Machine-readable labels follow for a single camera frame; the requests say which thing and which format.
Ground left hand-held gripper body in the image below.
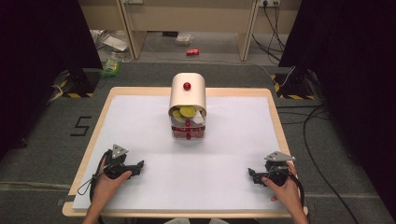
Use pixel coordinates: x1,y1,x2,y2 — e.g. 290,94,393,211
103,144,138,180

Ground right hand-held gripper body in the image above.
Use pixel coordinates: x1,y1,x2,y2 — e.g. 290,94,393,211
262,150,296,188

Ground white storage box red knobs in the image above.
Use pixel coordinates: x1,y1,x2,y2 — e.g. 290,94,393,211
167,72,207,142

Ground person's right hand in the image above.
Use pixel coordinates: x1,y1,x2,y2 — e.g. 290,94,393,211
262,161,304,217

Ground person's left hand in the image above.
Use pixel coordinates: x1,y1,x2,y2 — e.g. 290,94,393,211
92,170,133,213

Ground white table mat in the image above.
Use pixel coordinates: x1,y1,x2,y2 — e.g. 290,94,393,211
72,94,292,213

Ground wooden table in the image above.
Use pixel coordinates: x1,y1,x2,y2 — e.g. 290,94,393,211
62,86,309,218

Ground yellow-green round disc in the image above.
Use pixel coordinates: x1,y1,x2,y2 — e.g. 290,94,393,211
172,109,185,123
179,105,197,119

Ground person's light trousers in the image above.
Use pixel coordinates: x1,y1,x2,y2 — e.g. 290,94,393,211
163,217,231,224

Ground white paper piece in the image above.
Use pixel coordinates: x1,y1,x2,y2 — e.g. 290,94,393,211
191,109,206,125

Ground black stand base striped tape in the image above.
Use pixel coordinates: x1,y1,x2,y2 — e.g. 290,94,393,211
61,68,101,99
270,72,316,101

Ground green snack packet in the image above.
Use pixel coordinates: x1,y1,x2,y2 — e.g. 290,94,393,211
99,59,121,78

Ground black curtain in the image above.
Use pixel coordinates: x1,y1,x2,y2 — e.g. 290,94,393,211
277,0,396,218
0,0,104,161

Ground crumpled white plastic sheet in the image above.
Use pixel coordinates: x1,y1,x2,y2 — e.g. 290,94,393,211
90,29,131,62

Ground clear plastic bag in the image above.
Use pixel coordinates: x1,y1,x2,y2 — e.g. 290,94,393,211
175,33,194,47

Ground wooden background desk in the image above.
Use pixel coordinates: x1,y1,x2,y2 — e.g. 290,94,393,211
78,0,303,63

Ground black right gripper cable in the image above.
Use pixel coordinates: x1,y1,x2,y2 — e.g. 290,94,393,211
289,173,306,209

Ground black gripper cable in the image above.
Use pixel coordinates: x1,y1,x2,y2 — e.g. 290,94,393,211
77,149,112,204
289,173,306,209

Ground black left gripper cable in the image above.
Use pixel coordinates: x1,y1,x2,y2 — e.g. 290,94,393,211
77,149,112,204

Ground black floor cables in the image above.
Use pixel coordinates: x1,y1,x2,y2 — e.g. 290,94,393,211
276,104,362,224

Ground black power cables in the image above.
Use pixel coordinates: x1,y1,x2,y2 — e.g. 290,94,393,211
251,2,287,63

